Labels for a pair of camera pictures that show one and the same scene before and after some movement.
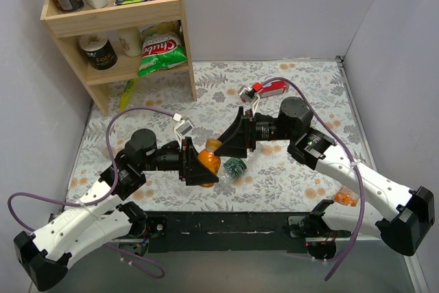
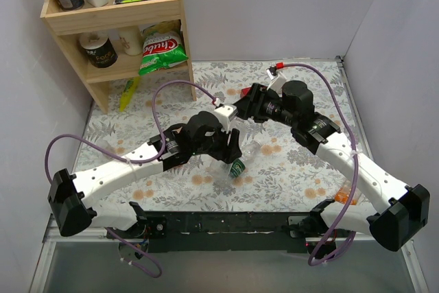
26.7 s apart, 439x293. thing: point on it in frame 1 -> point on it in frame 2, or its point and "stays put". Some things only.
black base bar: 263,231 stays put
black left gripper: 186,160 -> 226,145
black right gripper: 247,130 -> 254,101
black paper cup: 99,51 stays put
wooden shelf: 119,42 stays put
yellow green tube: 126,96 stays put
